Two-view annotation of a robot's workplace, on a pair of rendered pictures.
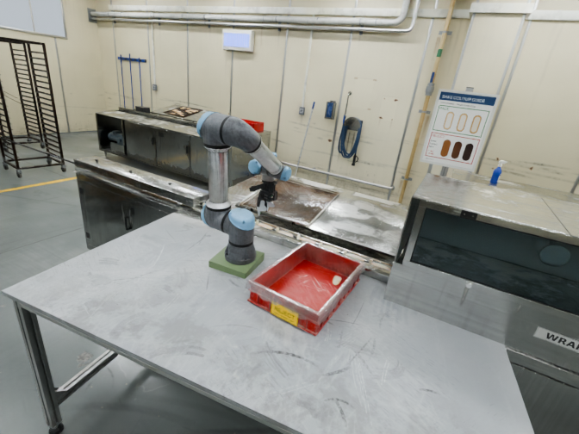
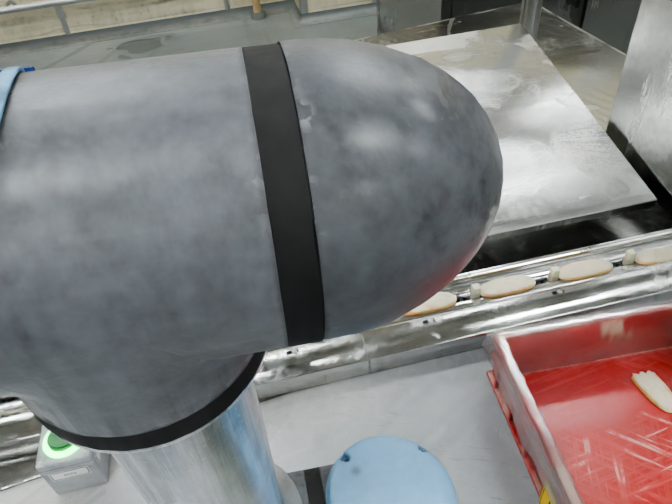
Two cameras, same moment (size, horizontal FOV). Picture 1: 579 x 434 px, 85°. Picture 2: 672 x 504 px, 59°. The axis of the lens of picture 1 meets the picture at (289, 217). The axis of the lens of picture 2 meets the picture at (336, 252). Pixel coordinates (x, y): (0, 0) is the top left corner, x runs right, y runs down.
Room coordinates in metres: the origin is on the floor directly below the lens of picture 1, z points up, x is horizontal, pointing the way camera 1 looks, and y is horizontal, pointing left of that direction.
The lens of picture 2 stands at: (1.14, 0.37, 1.59)
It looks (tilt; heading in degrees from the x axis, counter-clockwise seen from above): 43 degrees down; 325
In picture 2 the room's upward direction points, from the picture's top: 6 degrees counter-clockwise
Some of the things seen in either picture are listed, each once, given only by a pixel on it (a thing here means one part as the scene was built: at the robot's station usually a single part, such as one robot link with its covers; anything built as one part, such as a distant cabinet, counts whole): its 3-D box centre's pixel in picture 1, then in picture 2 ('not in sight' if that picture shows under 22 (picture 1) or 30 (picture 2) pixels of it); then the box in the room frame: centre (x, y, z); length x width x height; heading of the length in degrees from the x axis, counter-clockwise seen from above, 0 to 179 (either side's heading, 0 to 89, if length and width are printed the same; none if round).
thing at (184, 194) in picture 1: (138, 178); not in sight; (2.19, 1.14, 0.89); 1.25 x 0.18 x 0.09; 64
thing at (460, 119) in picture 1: (457, 130); not in sight; (2.05, -0.96, 1.50); 0.33 x 0.01 x 0.45; 64
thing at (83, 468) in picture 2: not in sight; (79, 457); (1.72, 0.44, 0.84); 0.08 x 0.08 x 0.11; 64
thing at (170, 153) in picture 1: (184, 141); not in sight; (5.54, 1.99, 0.51); 3.00 x 1.26 x 1.03; 64
